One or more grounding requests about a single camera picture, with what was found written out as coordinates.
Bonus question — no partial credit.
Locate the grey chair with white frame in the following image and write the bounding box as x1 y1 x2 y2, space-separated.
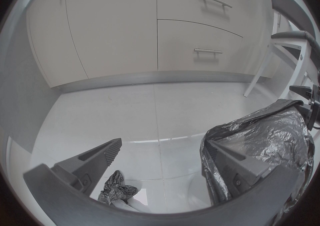
244 0 320 98

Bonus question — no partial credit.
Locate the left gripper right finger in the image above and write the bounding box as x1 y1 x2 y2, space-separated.
207 140 272 199

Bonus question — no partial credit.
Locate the beige cabinet with drawers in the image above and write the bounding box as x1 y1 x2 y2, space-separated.
26 0 275 93

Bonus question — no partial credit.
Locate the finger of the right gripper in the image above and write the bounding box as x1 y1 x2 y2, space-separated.
296 102 313 118
289 85 312 101

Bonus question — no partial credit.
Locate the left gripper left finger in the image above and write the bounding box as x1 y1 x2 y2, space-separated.
50 138 123 193

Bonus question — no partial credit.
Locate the black plastic bag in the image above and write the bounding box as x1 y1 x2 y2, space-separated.
200 98 316 220

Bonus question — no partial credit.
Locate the crumpled black plastic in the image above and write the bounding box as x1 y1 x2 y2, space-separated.
98 170 138 205

